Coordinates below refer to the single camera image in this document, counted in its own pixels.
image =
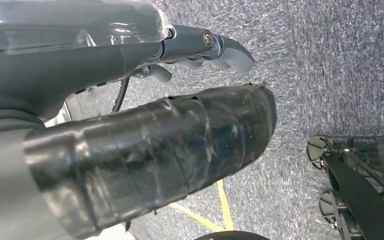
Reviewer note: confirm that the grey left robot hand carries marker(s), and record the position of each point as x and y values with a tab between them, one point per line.
62	49

